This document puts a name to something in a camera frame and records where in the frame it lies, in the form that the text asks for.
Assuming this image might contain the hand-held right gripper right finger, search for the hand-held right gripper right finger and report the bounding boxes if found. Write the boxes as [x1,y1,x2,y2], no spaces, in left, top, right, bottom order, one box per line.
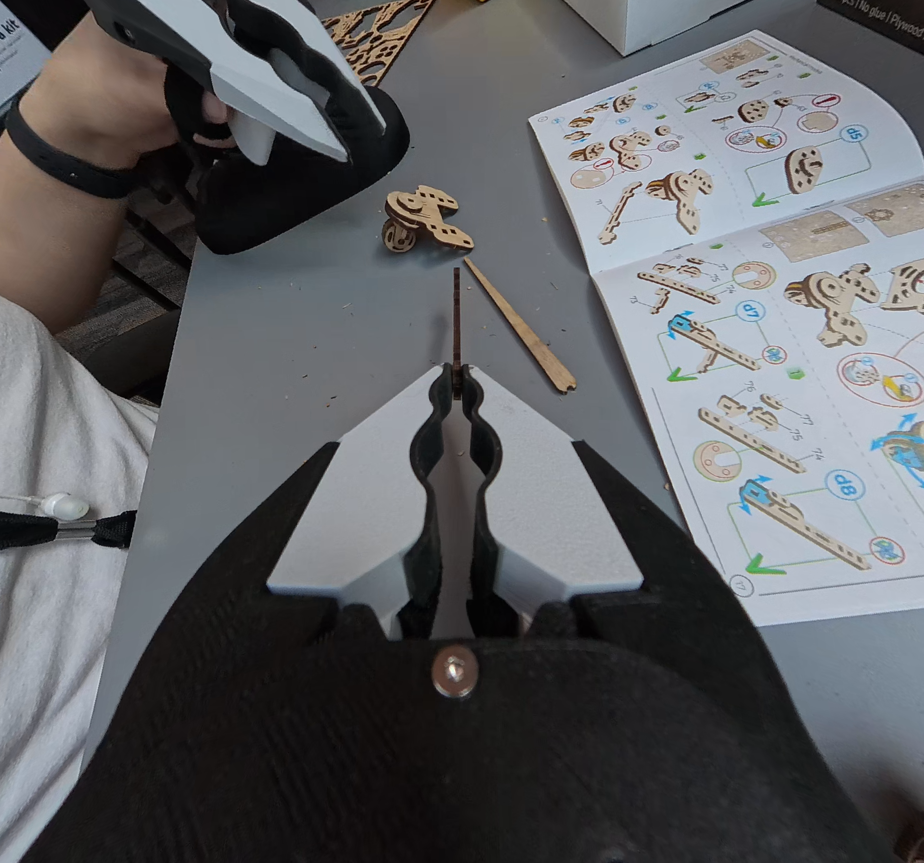
[461,364,645,639]

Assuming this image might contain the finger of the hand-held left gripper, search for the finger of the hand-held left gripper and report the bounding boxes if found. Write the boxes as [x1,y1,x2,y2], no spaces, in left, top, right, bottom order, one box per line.
[133,0,352,165]
[228,0,389,138]

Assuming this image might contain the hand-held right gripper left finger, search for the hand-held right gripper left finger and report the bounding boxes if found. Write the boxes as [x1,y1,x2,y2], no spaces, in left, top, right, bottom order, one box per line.
[267,364,457,640]

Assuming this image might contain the laser-cut wooden parts sheet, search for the laser-cut wooden parts sheet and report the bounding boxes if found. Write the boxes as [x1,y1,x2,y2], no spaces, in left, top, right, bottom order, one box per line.
[321,0,439,88]

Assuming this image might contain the person's left forearm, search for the person's left forearm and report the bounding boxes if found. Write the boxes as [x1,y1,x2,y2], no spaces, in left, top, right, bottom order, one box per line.
[0,130,145,333]

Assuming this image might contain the assembled wooden model part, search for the assembled wooden model part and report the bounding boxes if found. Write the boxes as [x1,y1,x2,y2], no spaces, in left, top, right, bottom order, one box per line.
[383,185,476,255]

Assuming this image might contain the person's left hand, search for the person's left hand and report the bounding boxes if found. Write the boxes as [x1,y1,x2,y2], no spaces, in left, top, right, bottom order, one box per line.
[25,12,178,171]

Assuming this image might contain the white printed card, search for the white printed card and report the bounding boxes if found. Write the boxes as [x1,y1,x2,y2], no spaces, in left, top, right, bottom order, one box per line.
[0,0,53,110]

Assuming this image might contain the pointed wooden stick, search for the pointed wooden stick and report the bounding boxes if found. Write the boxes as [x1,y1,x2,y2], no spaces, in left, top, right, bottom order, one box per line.
[463,255,577,395]

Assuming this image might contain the black wristband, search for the black wristband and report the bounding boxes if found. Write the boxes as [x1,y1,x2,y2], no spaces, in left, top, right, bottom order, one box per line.
[3,94,145,200]

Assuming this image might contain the white earphone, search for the white earphone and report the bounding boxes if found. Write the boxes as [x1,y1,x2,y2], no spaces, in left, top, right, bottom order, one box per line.
[0,491,91,521]

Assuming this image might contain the assembly instruction booklet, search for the assembly instruction booklet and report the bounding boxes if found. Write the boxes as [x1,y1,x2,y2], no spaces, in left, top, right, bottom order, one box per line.
[529,29,924,627]

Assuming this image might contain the person's white shirt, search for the person's white shirt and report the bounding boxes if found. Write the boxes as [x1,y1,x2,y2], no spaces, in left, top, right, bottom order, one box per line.
[0,296,160,863]

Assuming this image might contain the black lanyard strap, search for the black lanyard strap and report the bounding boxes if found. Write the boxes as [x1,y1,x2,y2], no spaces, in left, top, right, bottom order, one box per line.
[0,509,138,552]

